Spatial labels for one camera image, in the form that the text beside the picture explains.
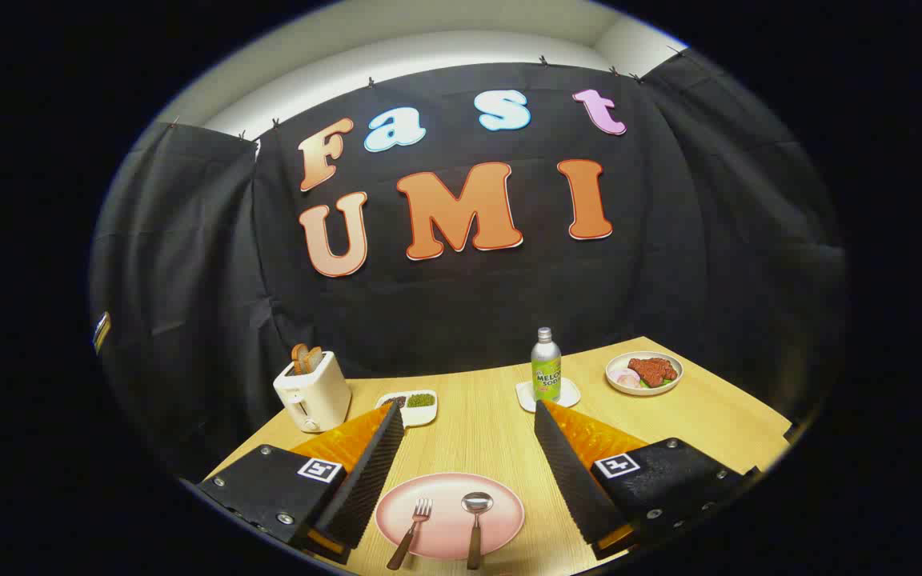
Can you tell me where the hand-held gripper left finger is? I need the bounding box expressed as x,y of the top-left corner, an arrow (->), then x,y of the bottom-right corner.
195,400 -> 406,565

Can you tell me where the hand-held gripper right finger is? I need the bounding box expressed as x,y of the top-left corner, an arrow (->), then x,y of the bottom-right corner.
533,398 -> 762,561

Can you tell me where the wooden handled metal fork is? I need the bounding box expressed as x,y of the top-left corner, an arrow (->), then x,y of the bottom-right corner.
387,498 -> 434,570

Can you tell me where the wooden handled metal spoon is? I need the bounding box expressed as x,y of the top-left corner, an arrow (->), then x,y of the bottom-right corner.
461,491 -> 495,570

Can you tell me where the white square coaster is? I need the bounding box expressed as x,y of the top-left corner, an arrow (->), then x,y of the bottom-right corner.
515,378 -> 581,414

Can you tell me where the white divided snack dish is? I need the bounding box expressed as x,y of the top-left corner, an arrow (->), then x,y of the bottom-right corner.
375,390 -> 439,427

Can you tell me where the pink round plate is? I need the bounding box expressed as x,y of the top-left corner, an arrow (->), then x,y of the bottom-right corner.
375,472 -> 525,560

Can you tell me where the cream white toaster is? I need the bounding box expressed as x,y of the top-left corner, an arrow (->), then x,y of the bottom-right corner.
273,350 -> 352,434

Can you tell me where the green soda bottle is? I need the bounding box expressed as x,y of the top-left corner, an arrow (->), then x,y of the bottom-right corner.
531,326 -> 563,402

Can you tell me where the white round food plate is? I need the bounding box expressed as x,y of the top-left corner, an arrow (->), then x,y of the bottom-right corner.
605,351 -> 683,396

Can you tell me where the red meat piece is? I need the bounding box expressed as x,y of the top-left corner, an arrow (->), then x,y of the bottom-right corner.
627,357 -> 678,386

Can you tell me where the black backdrop cloth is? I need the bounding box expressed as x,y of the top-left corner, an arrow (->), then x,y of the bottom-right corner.
89,48 -> 850,481

